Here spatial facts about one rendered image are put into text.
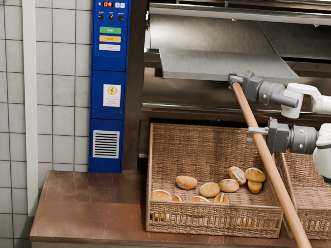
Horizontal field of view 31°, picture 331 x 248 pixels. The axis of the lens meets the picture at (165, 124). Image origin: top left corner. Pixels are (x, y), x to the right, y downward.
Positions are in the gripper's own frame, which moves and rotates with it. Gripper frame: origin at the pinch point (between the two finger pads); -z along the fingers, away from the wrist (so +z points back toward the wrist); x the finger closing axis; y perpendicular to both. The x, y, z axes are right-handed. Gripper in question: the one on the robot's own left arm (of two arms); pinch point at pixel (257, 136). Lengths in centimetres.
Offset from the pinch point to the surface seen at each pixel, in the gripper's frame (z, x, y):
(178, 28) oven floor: -32, 1, 118
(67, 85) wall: -77, 19, 72
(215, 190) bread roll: -7, 57, 58
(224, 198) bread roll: -3, 55, 49
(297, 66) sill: 24, 4, 84
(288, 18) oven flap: 14, -21, 68
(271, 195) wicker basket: 17, 53, 53
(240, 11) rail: -6, -23, 66
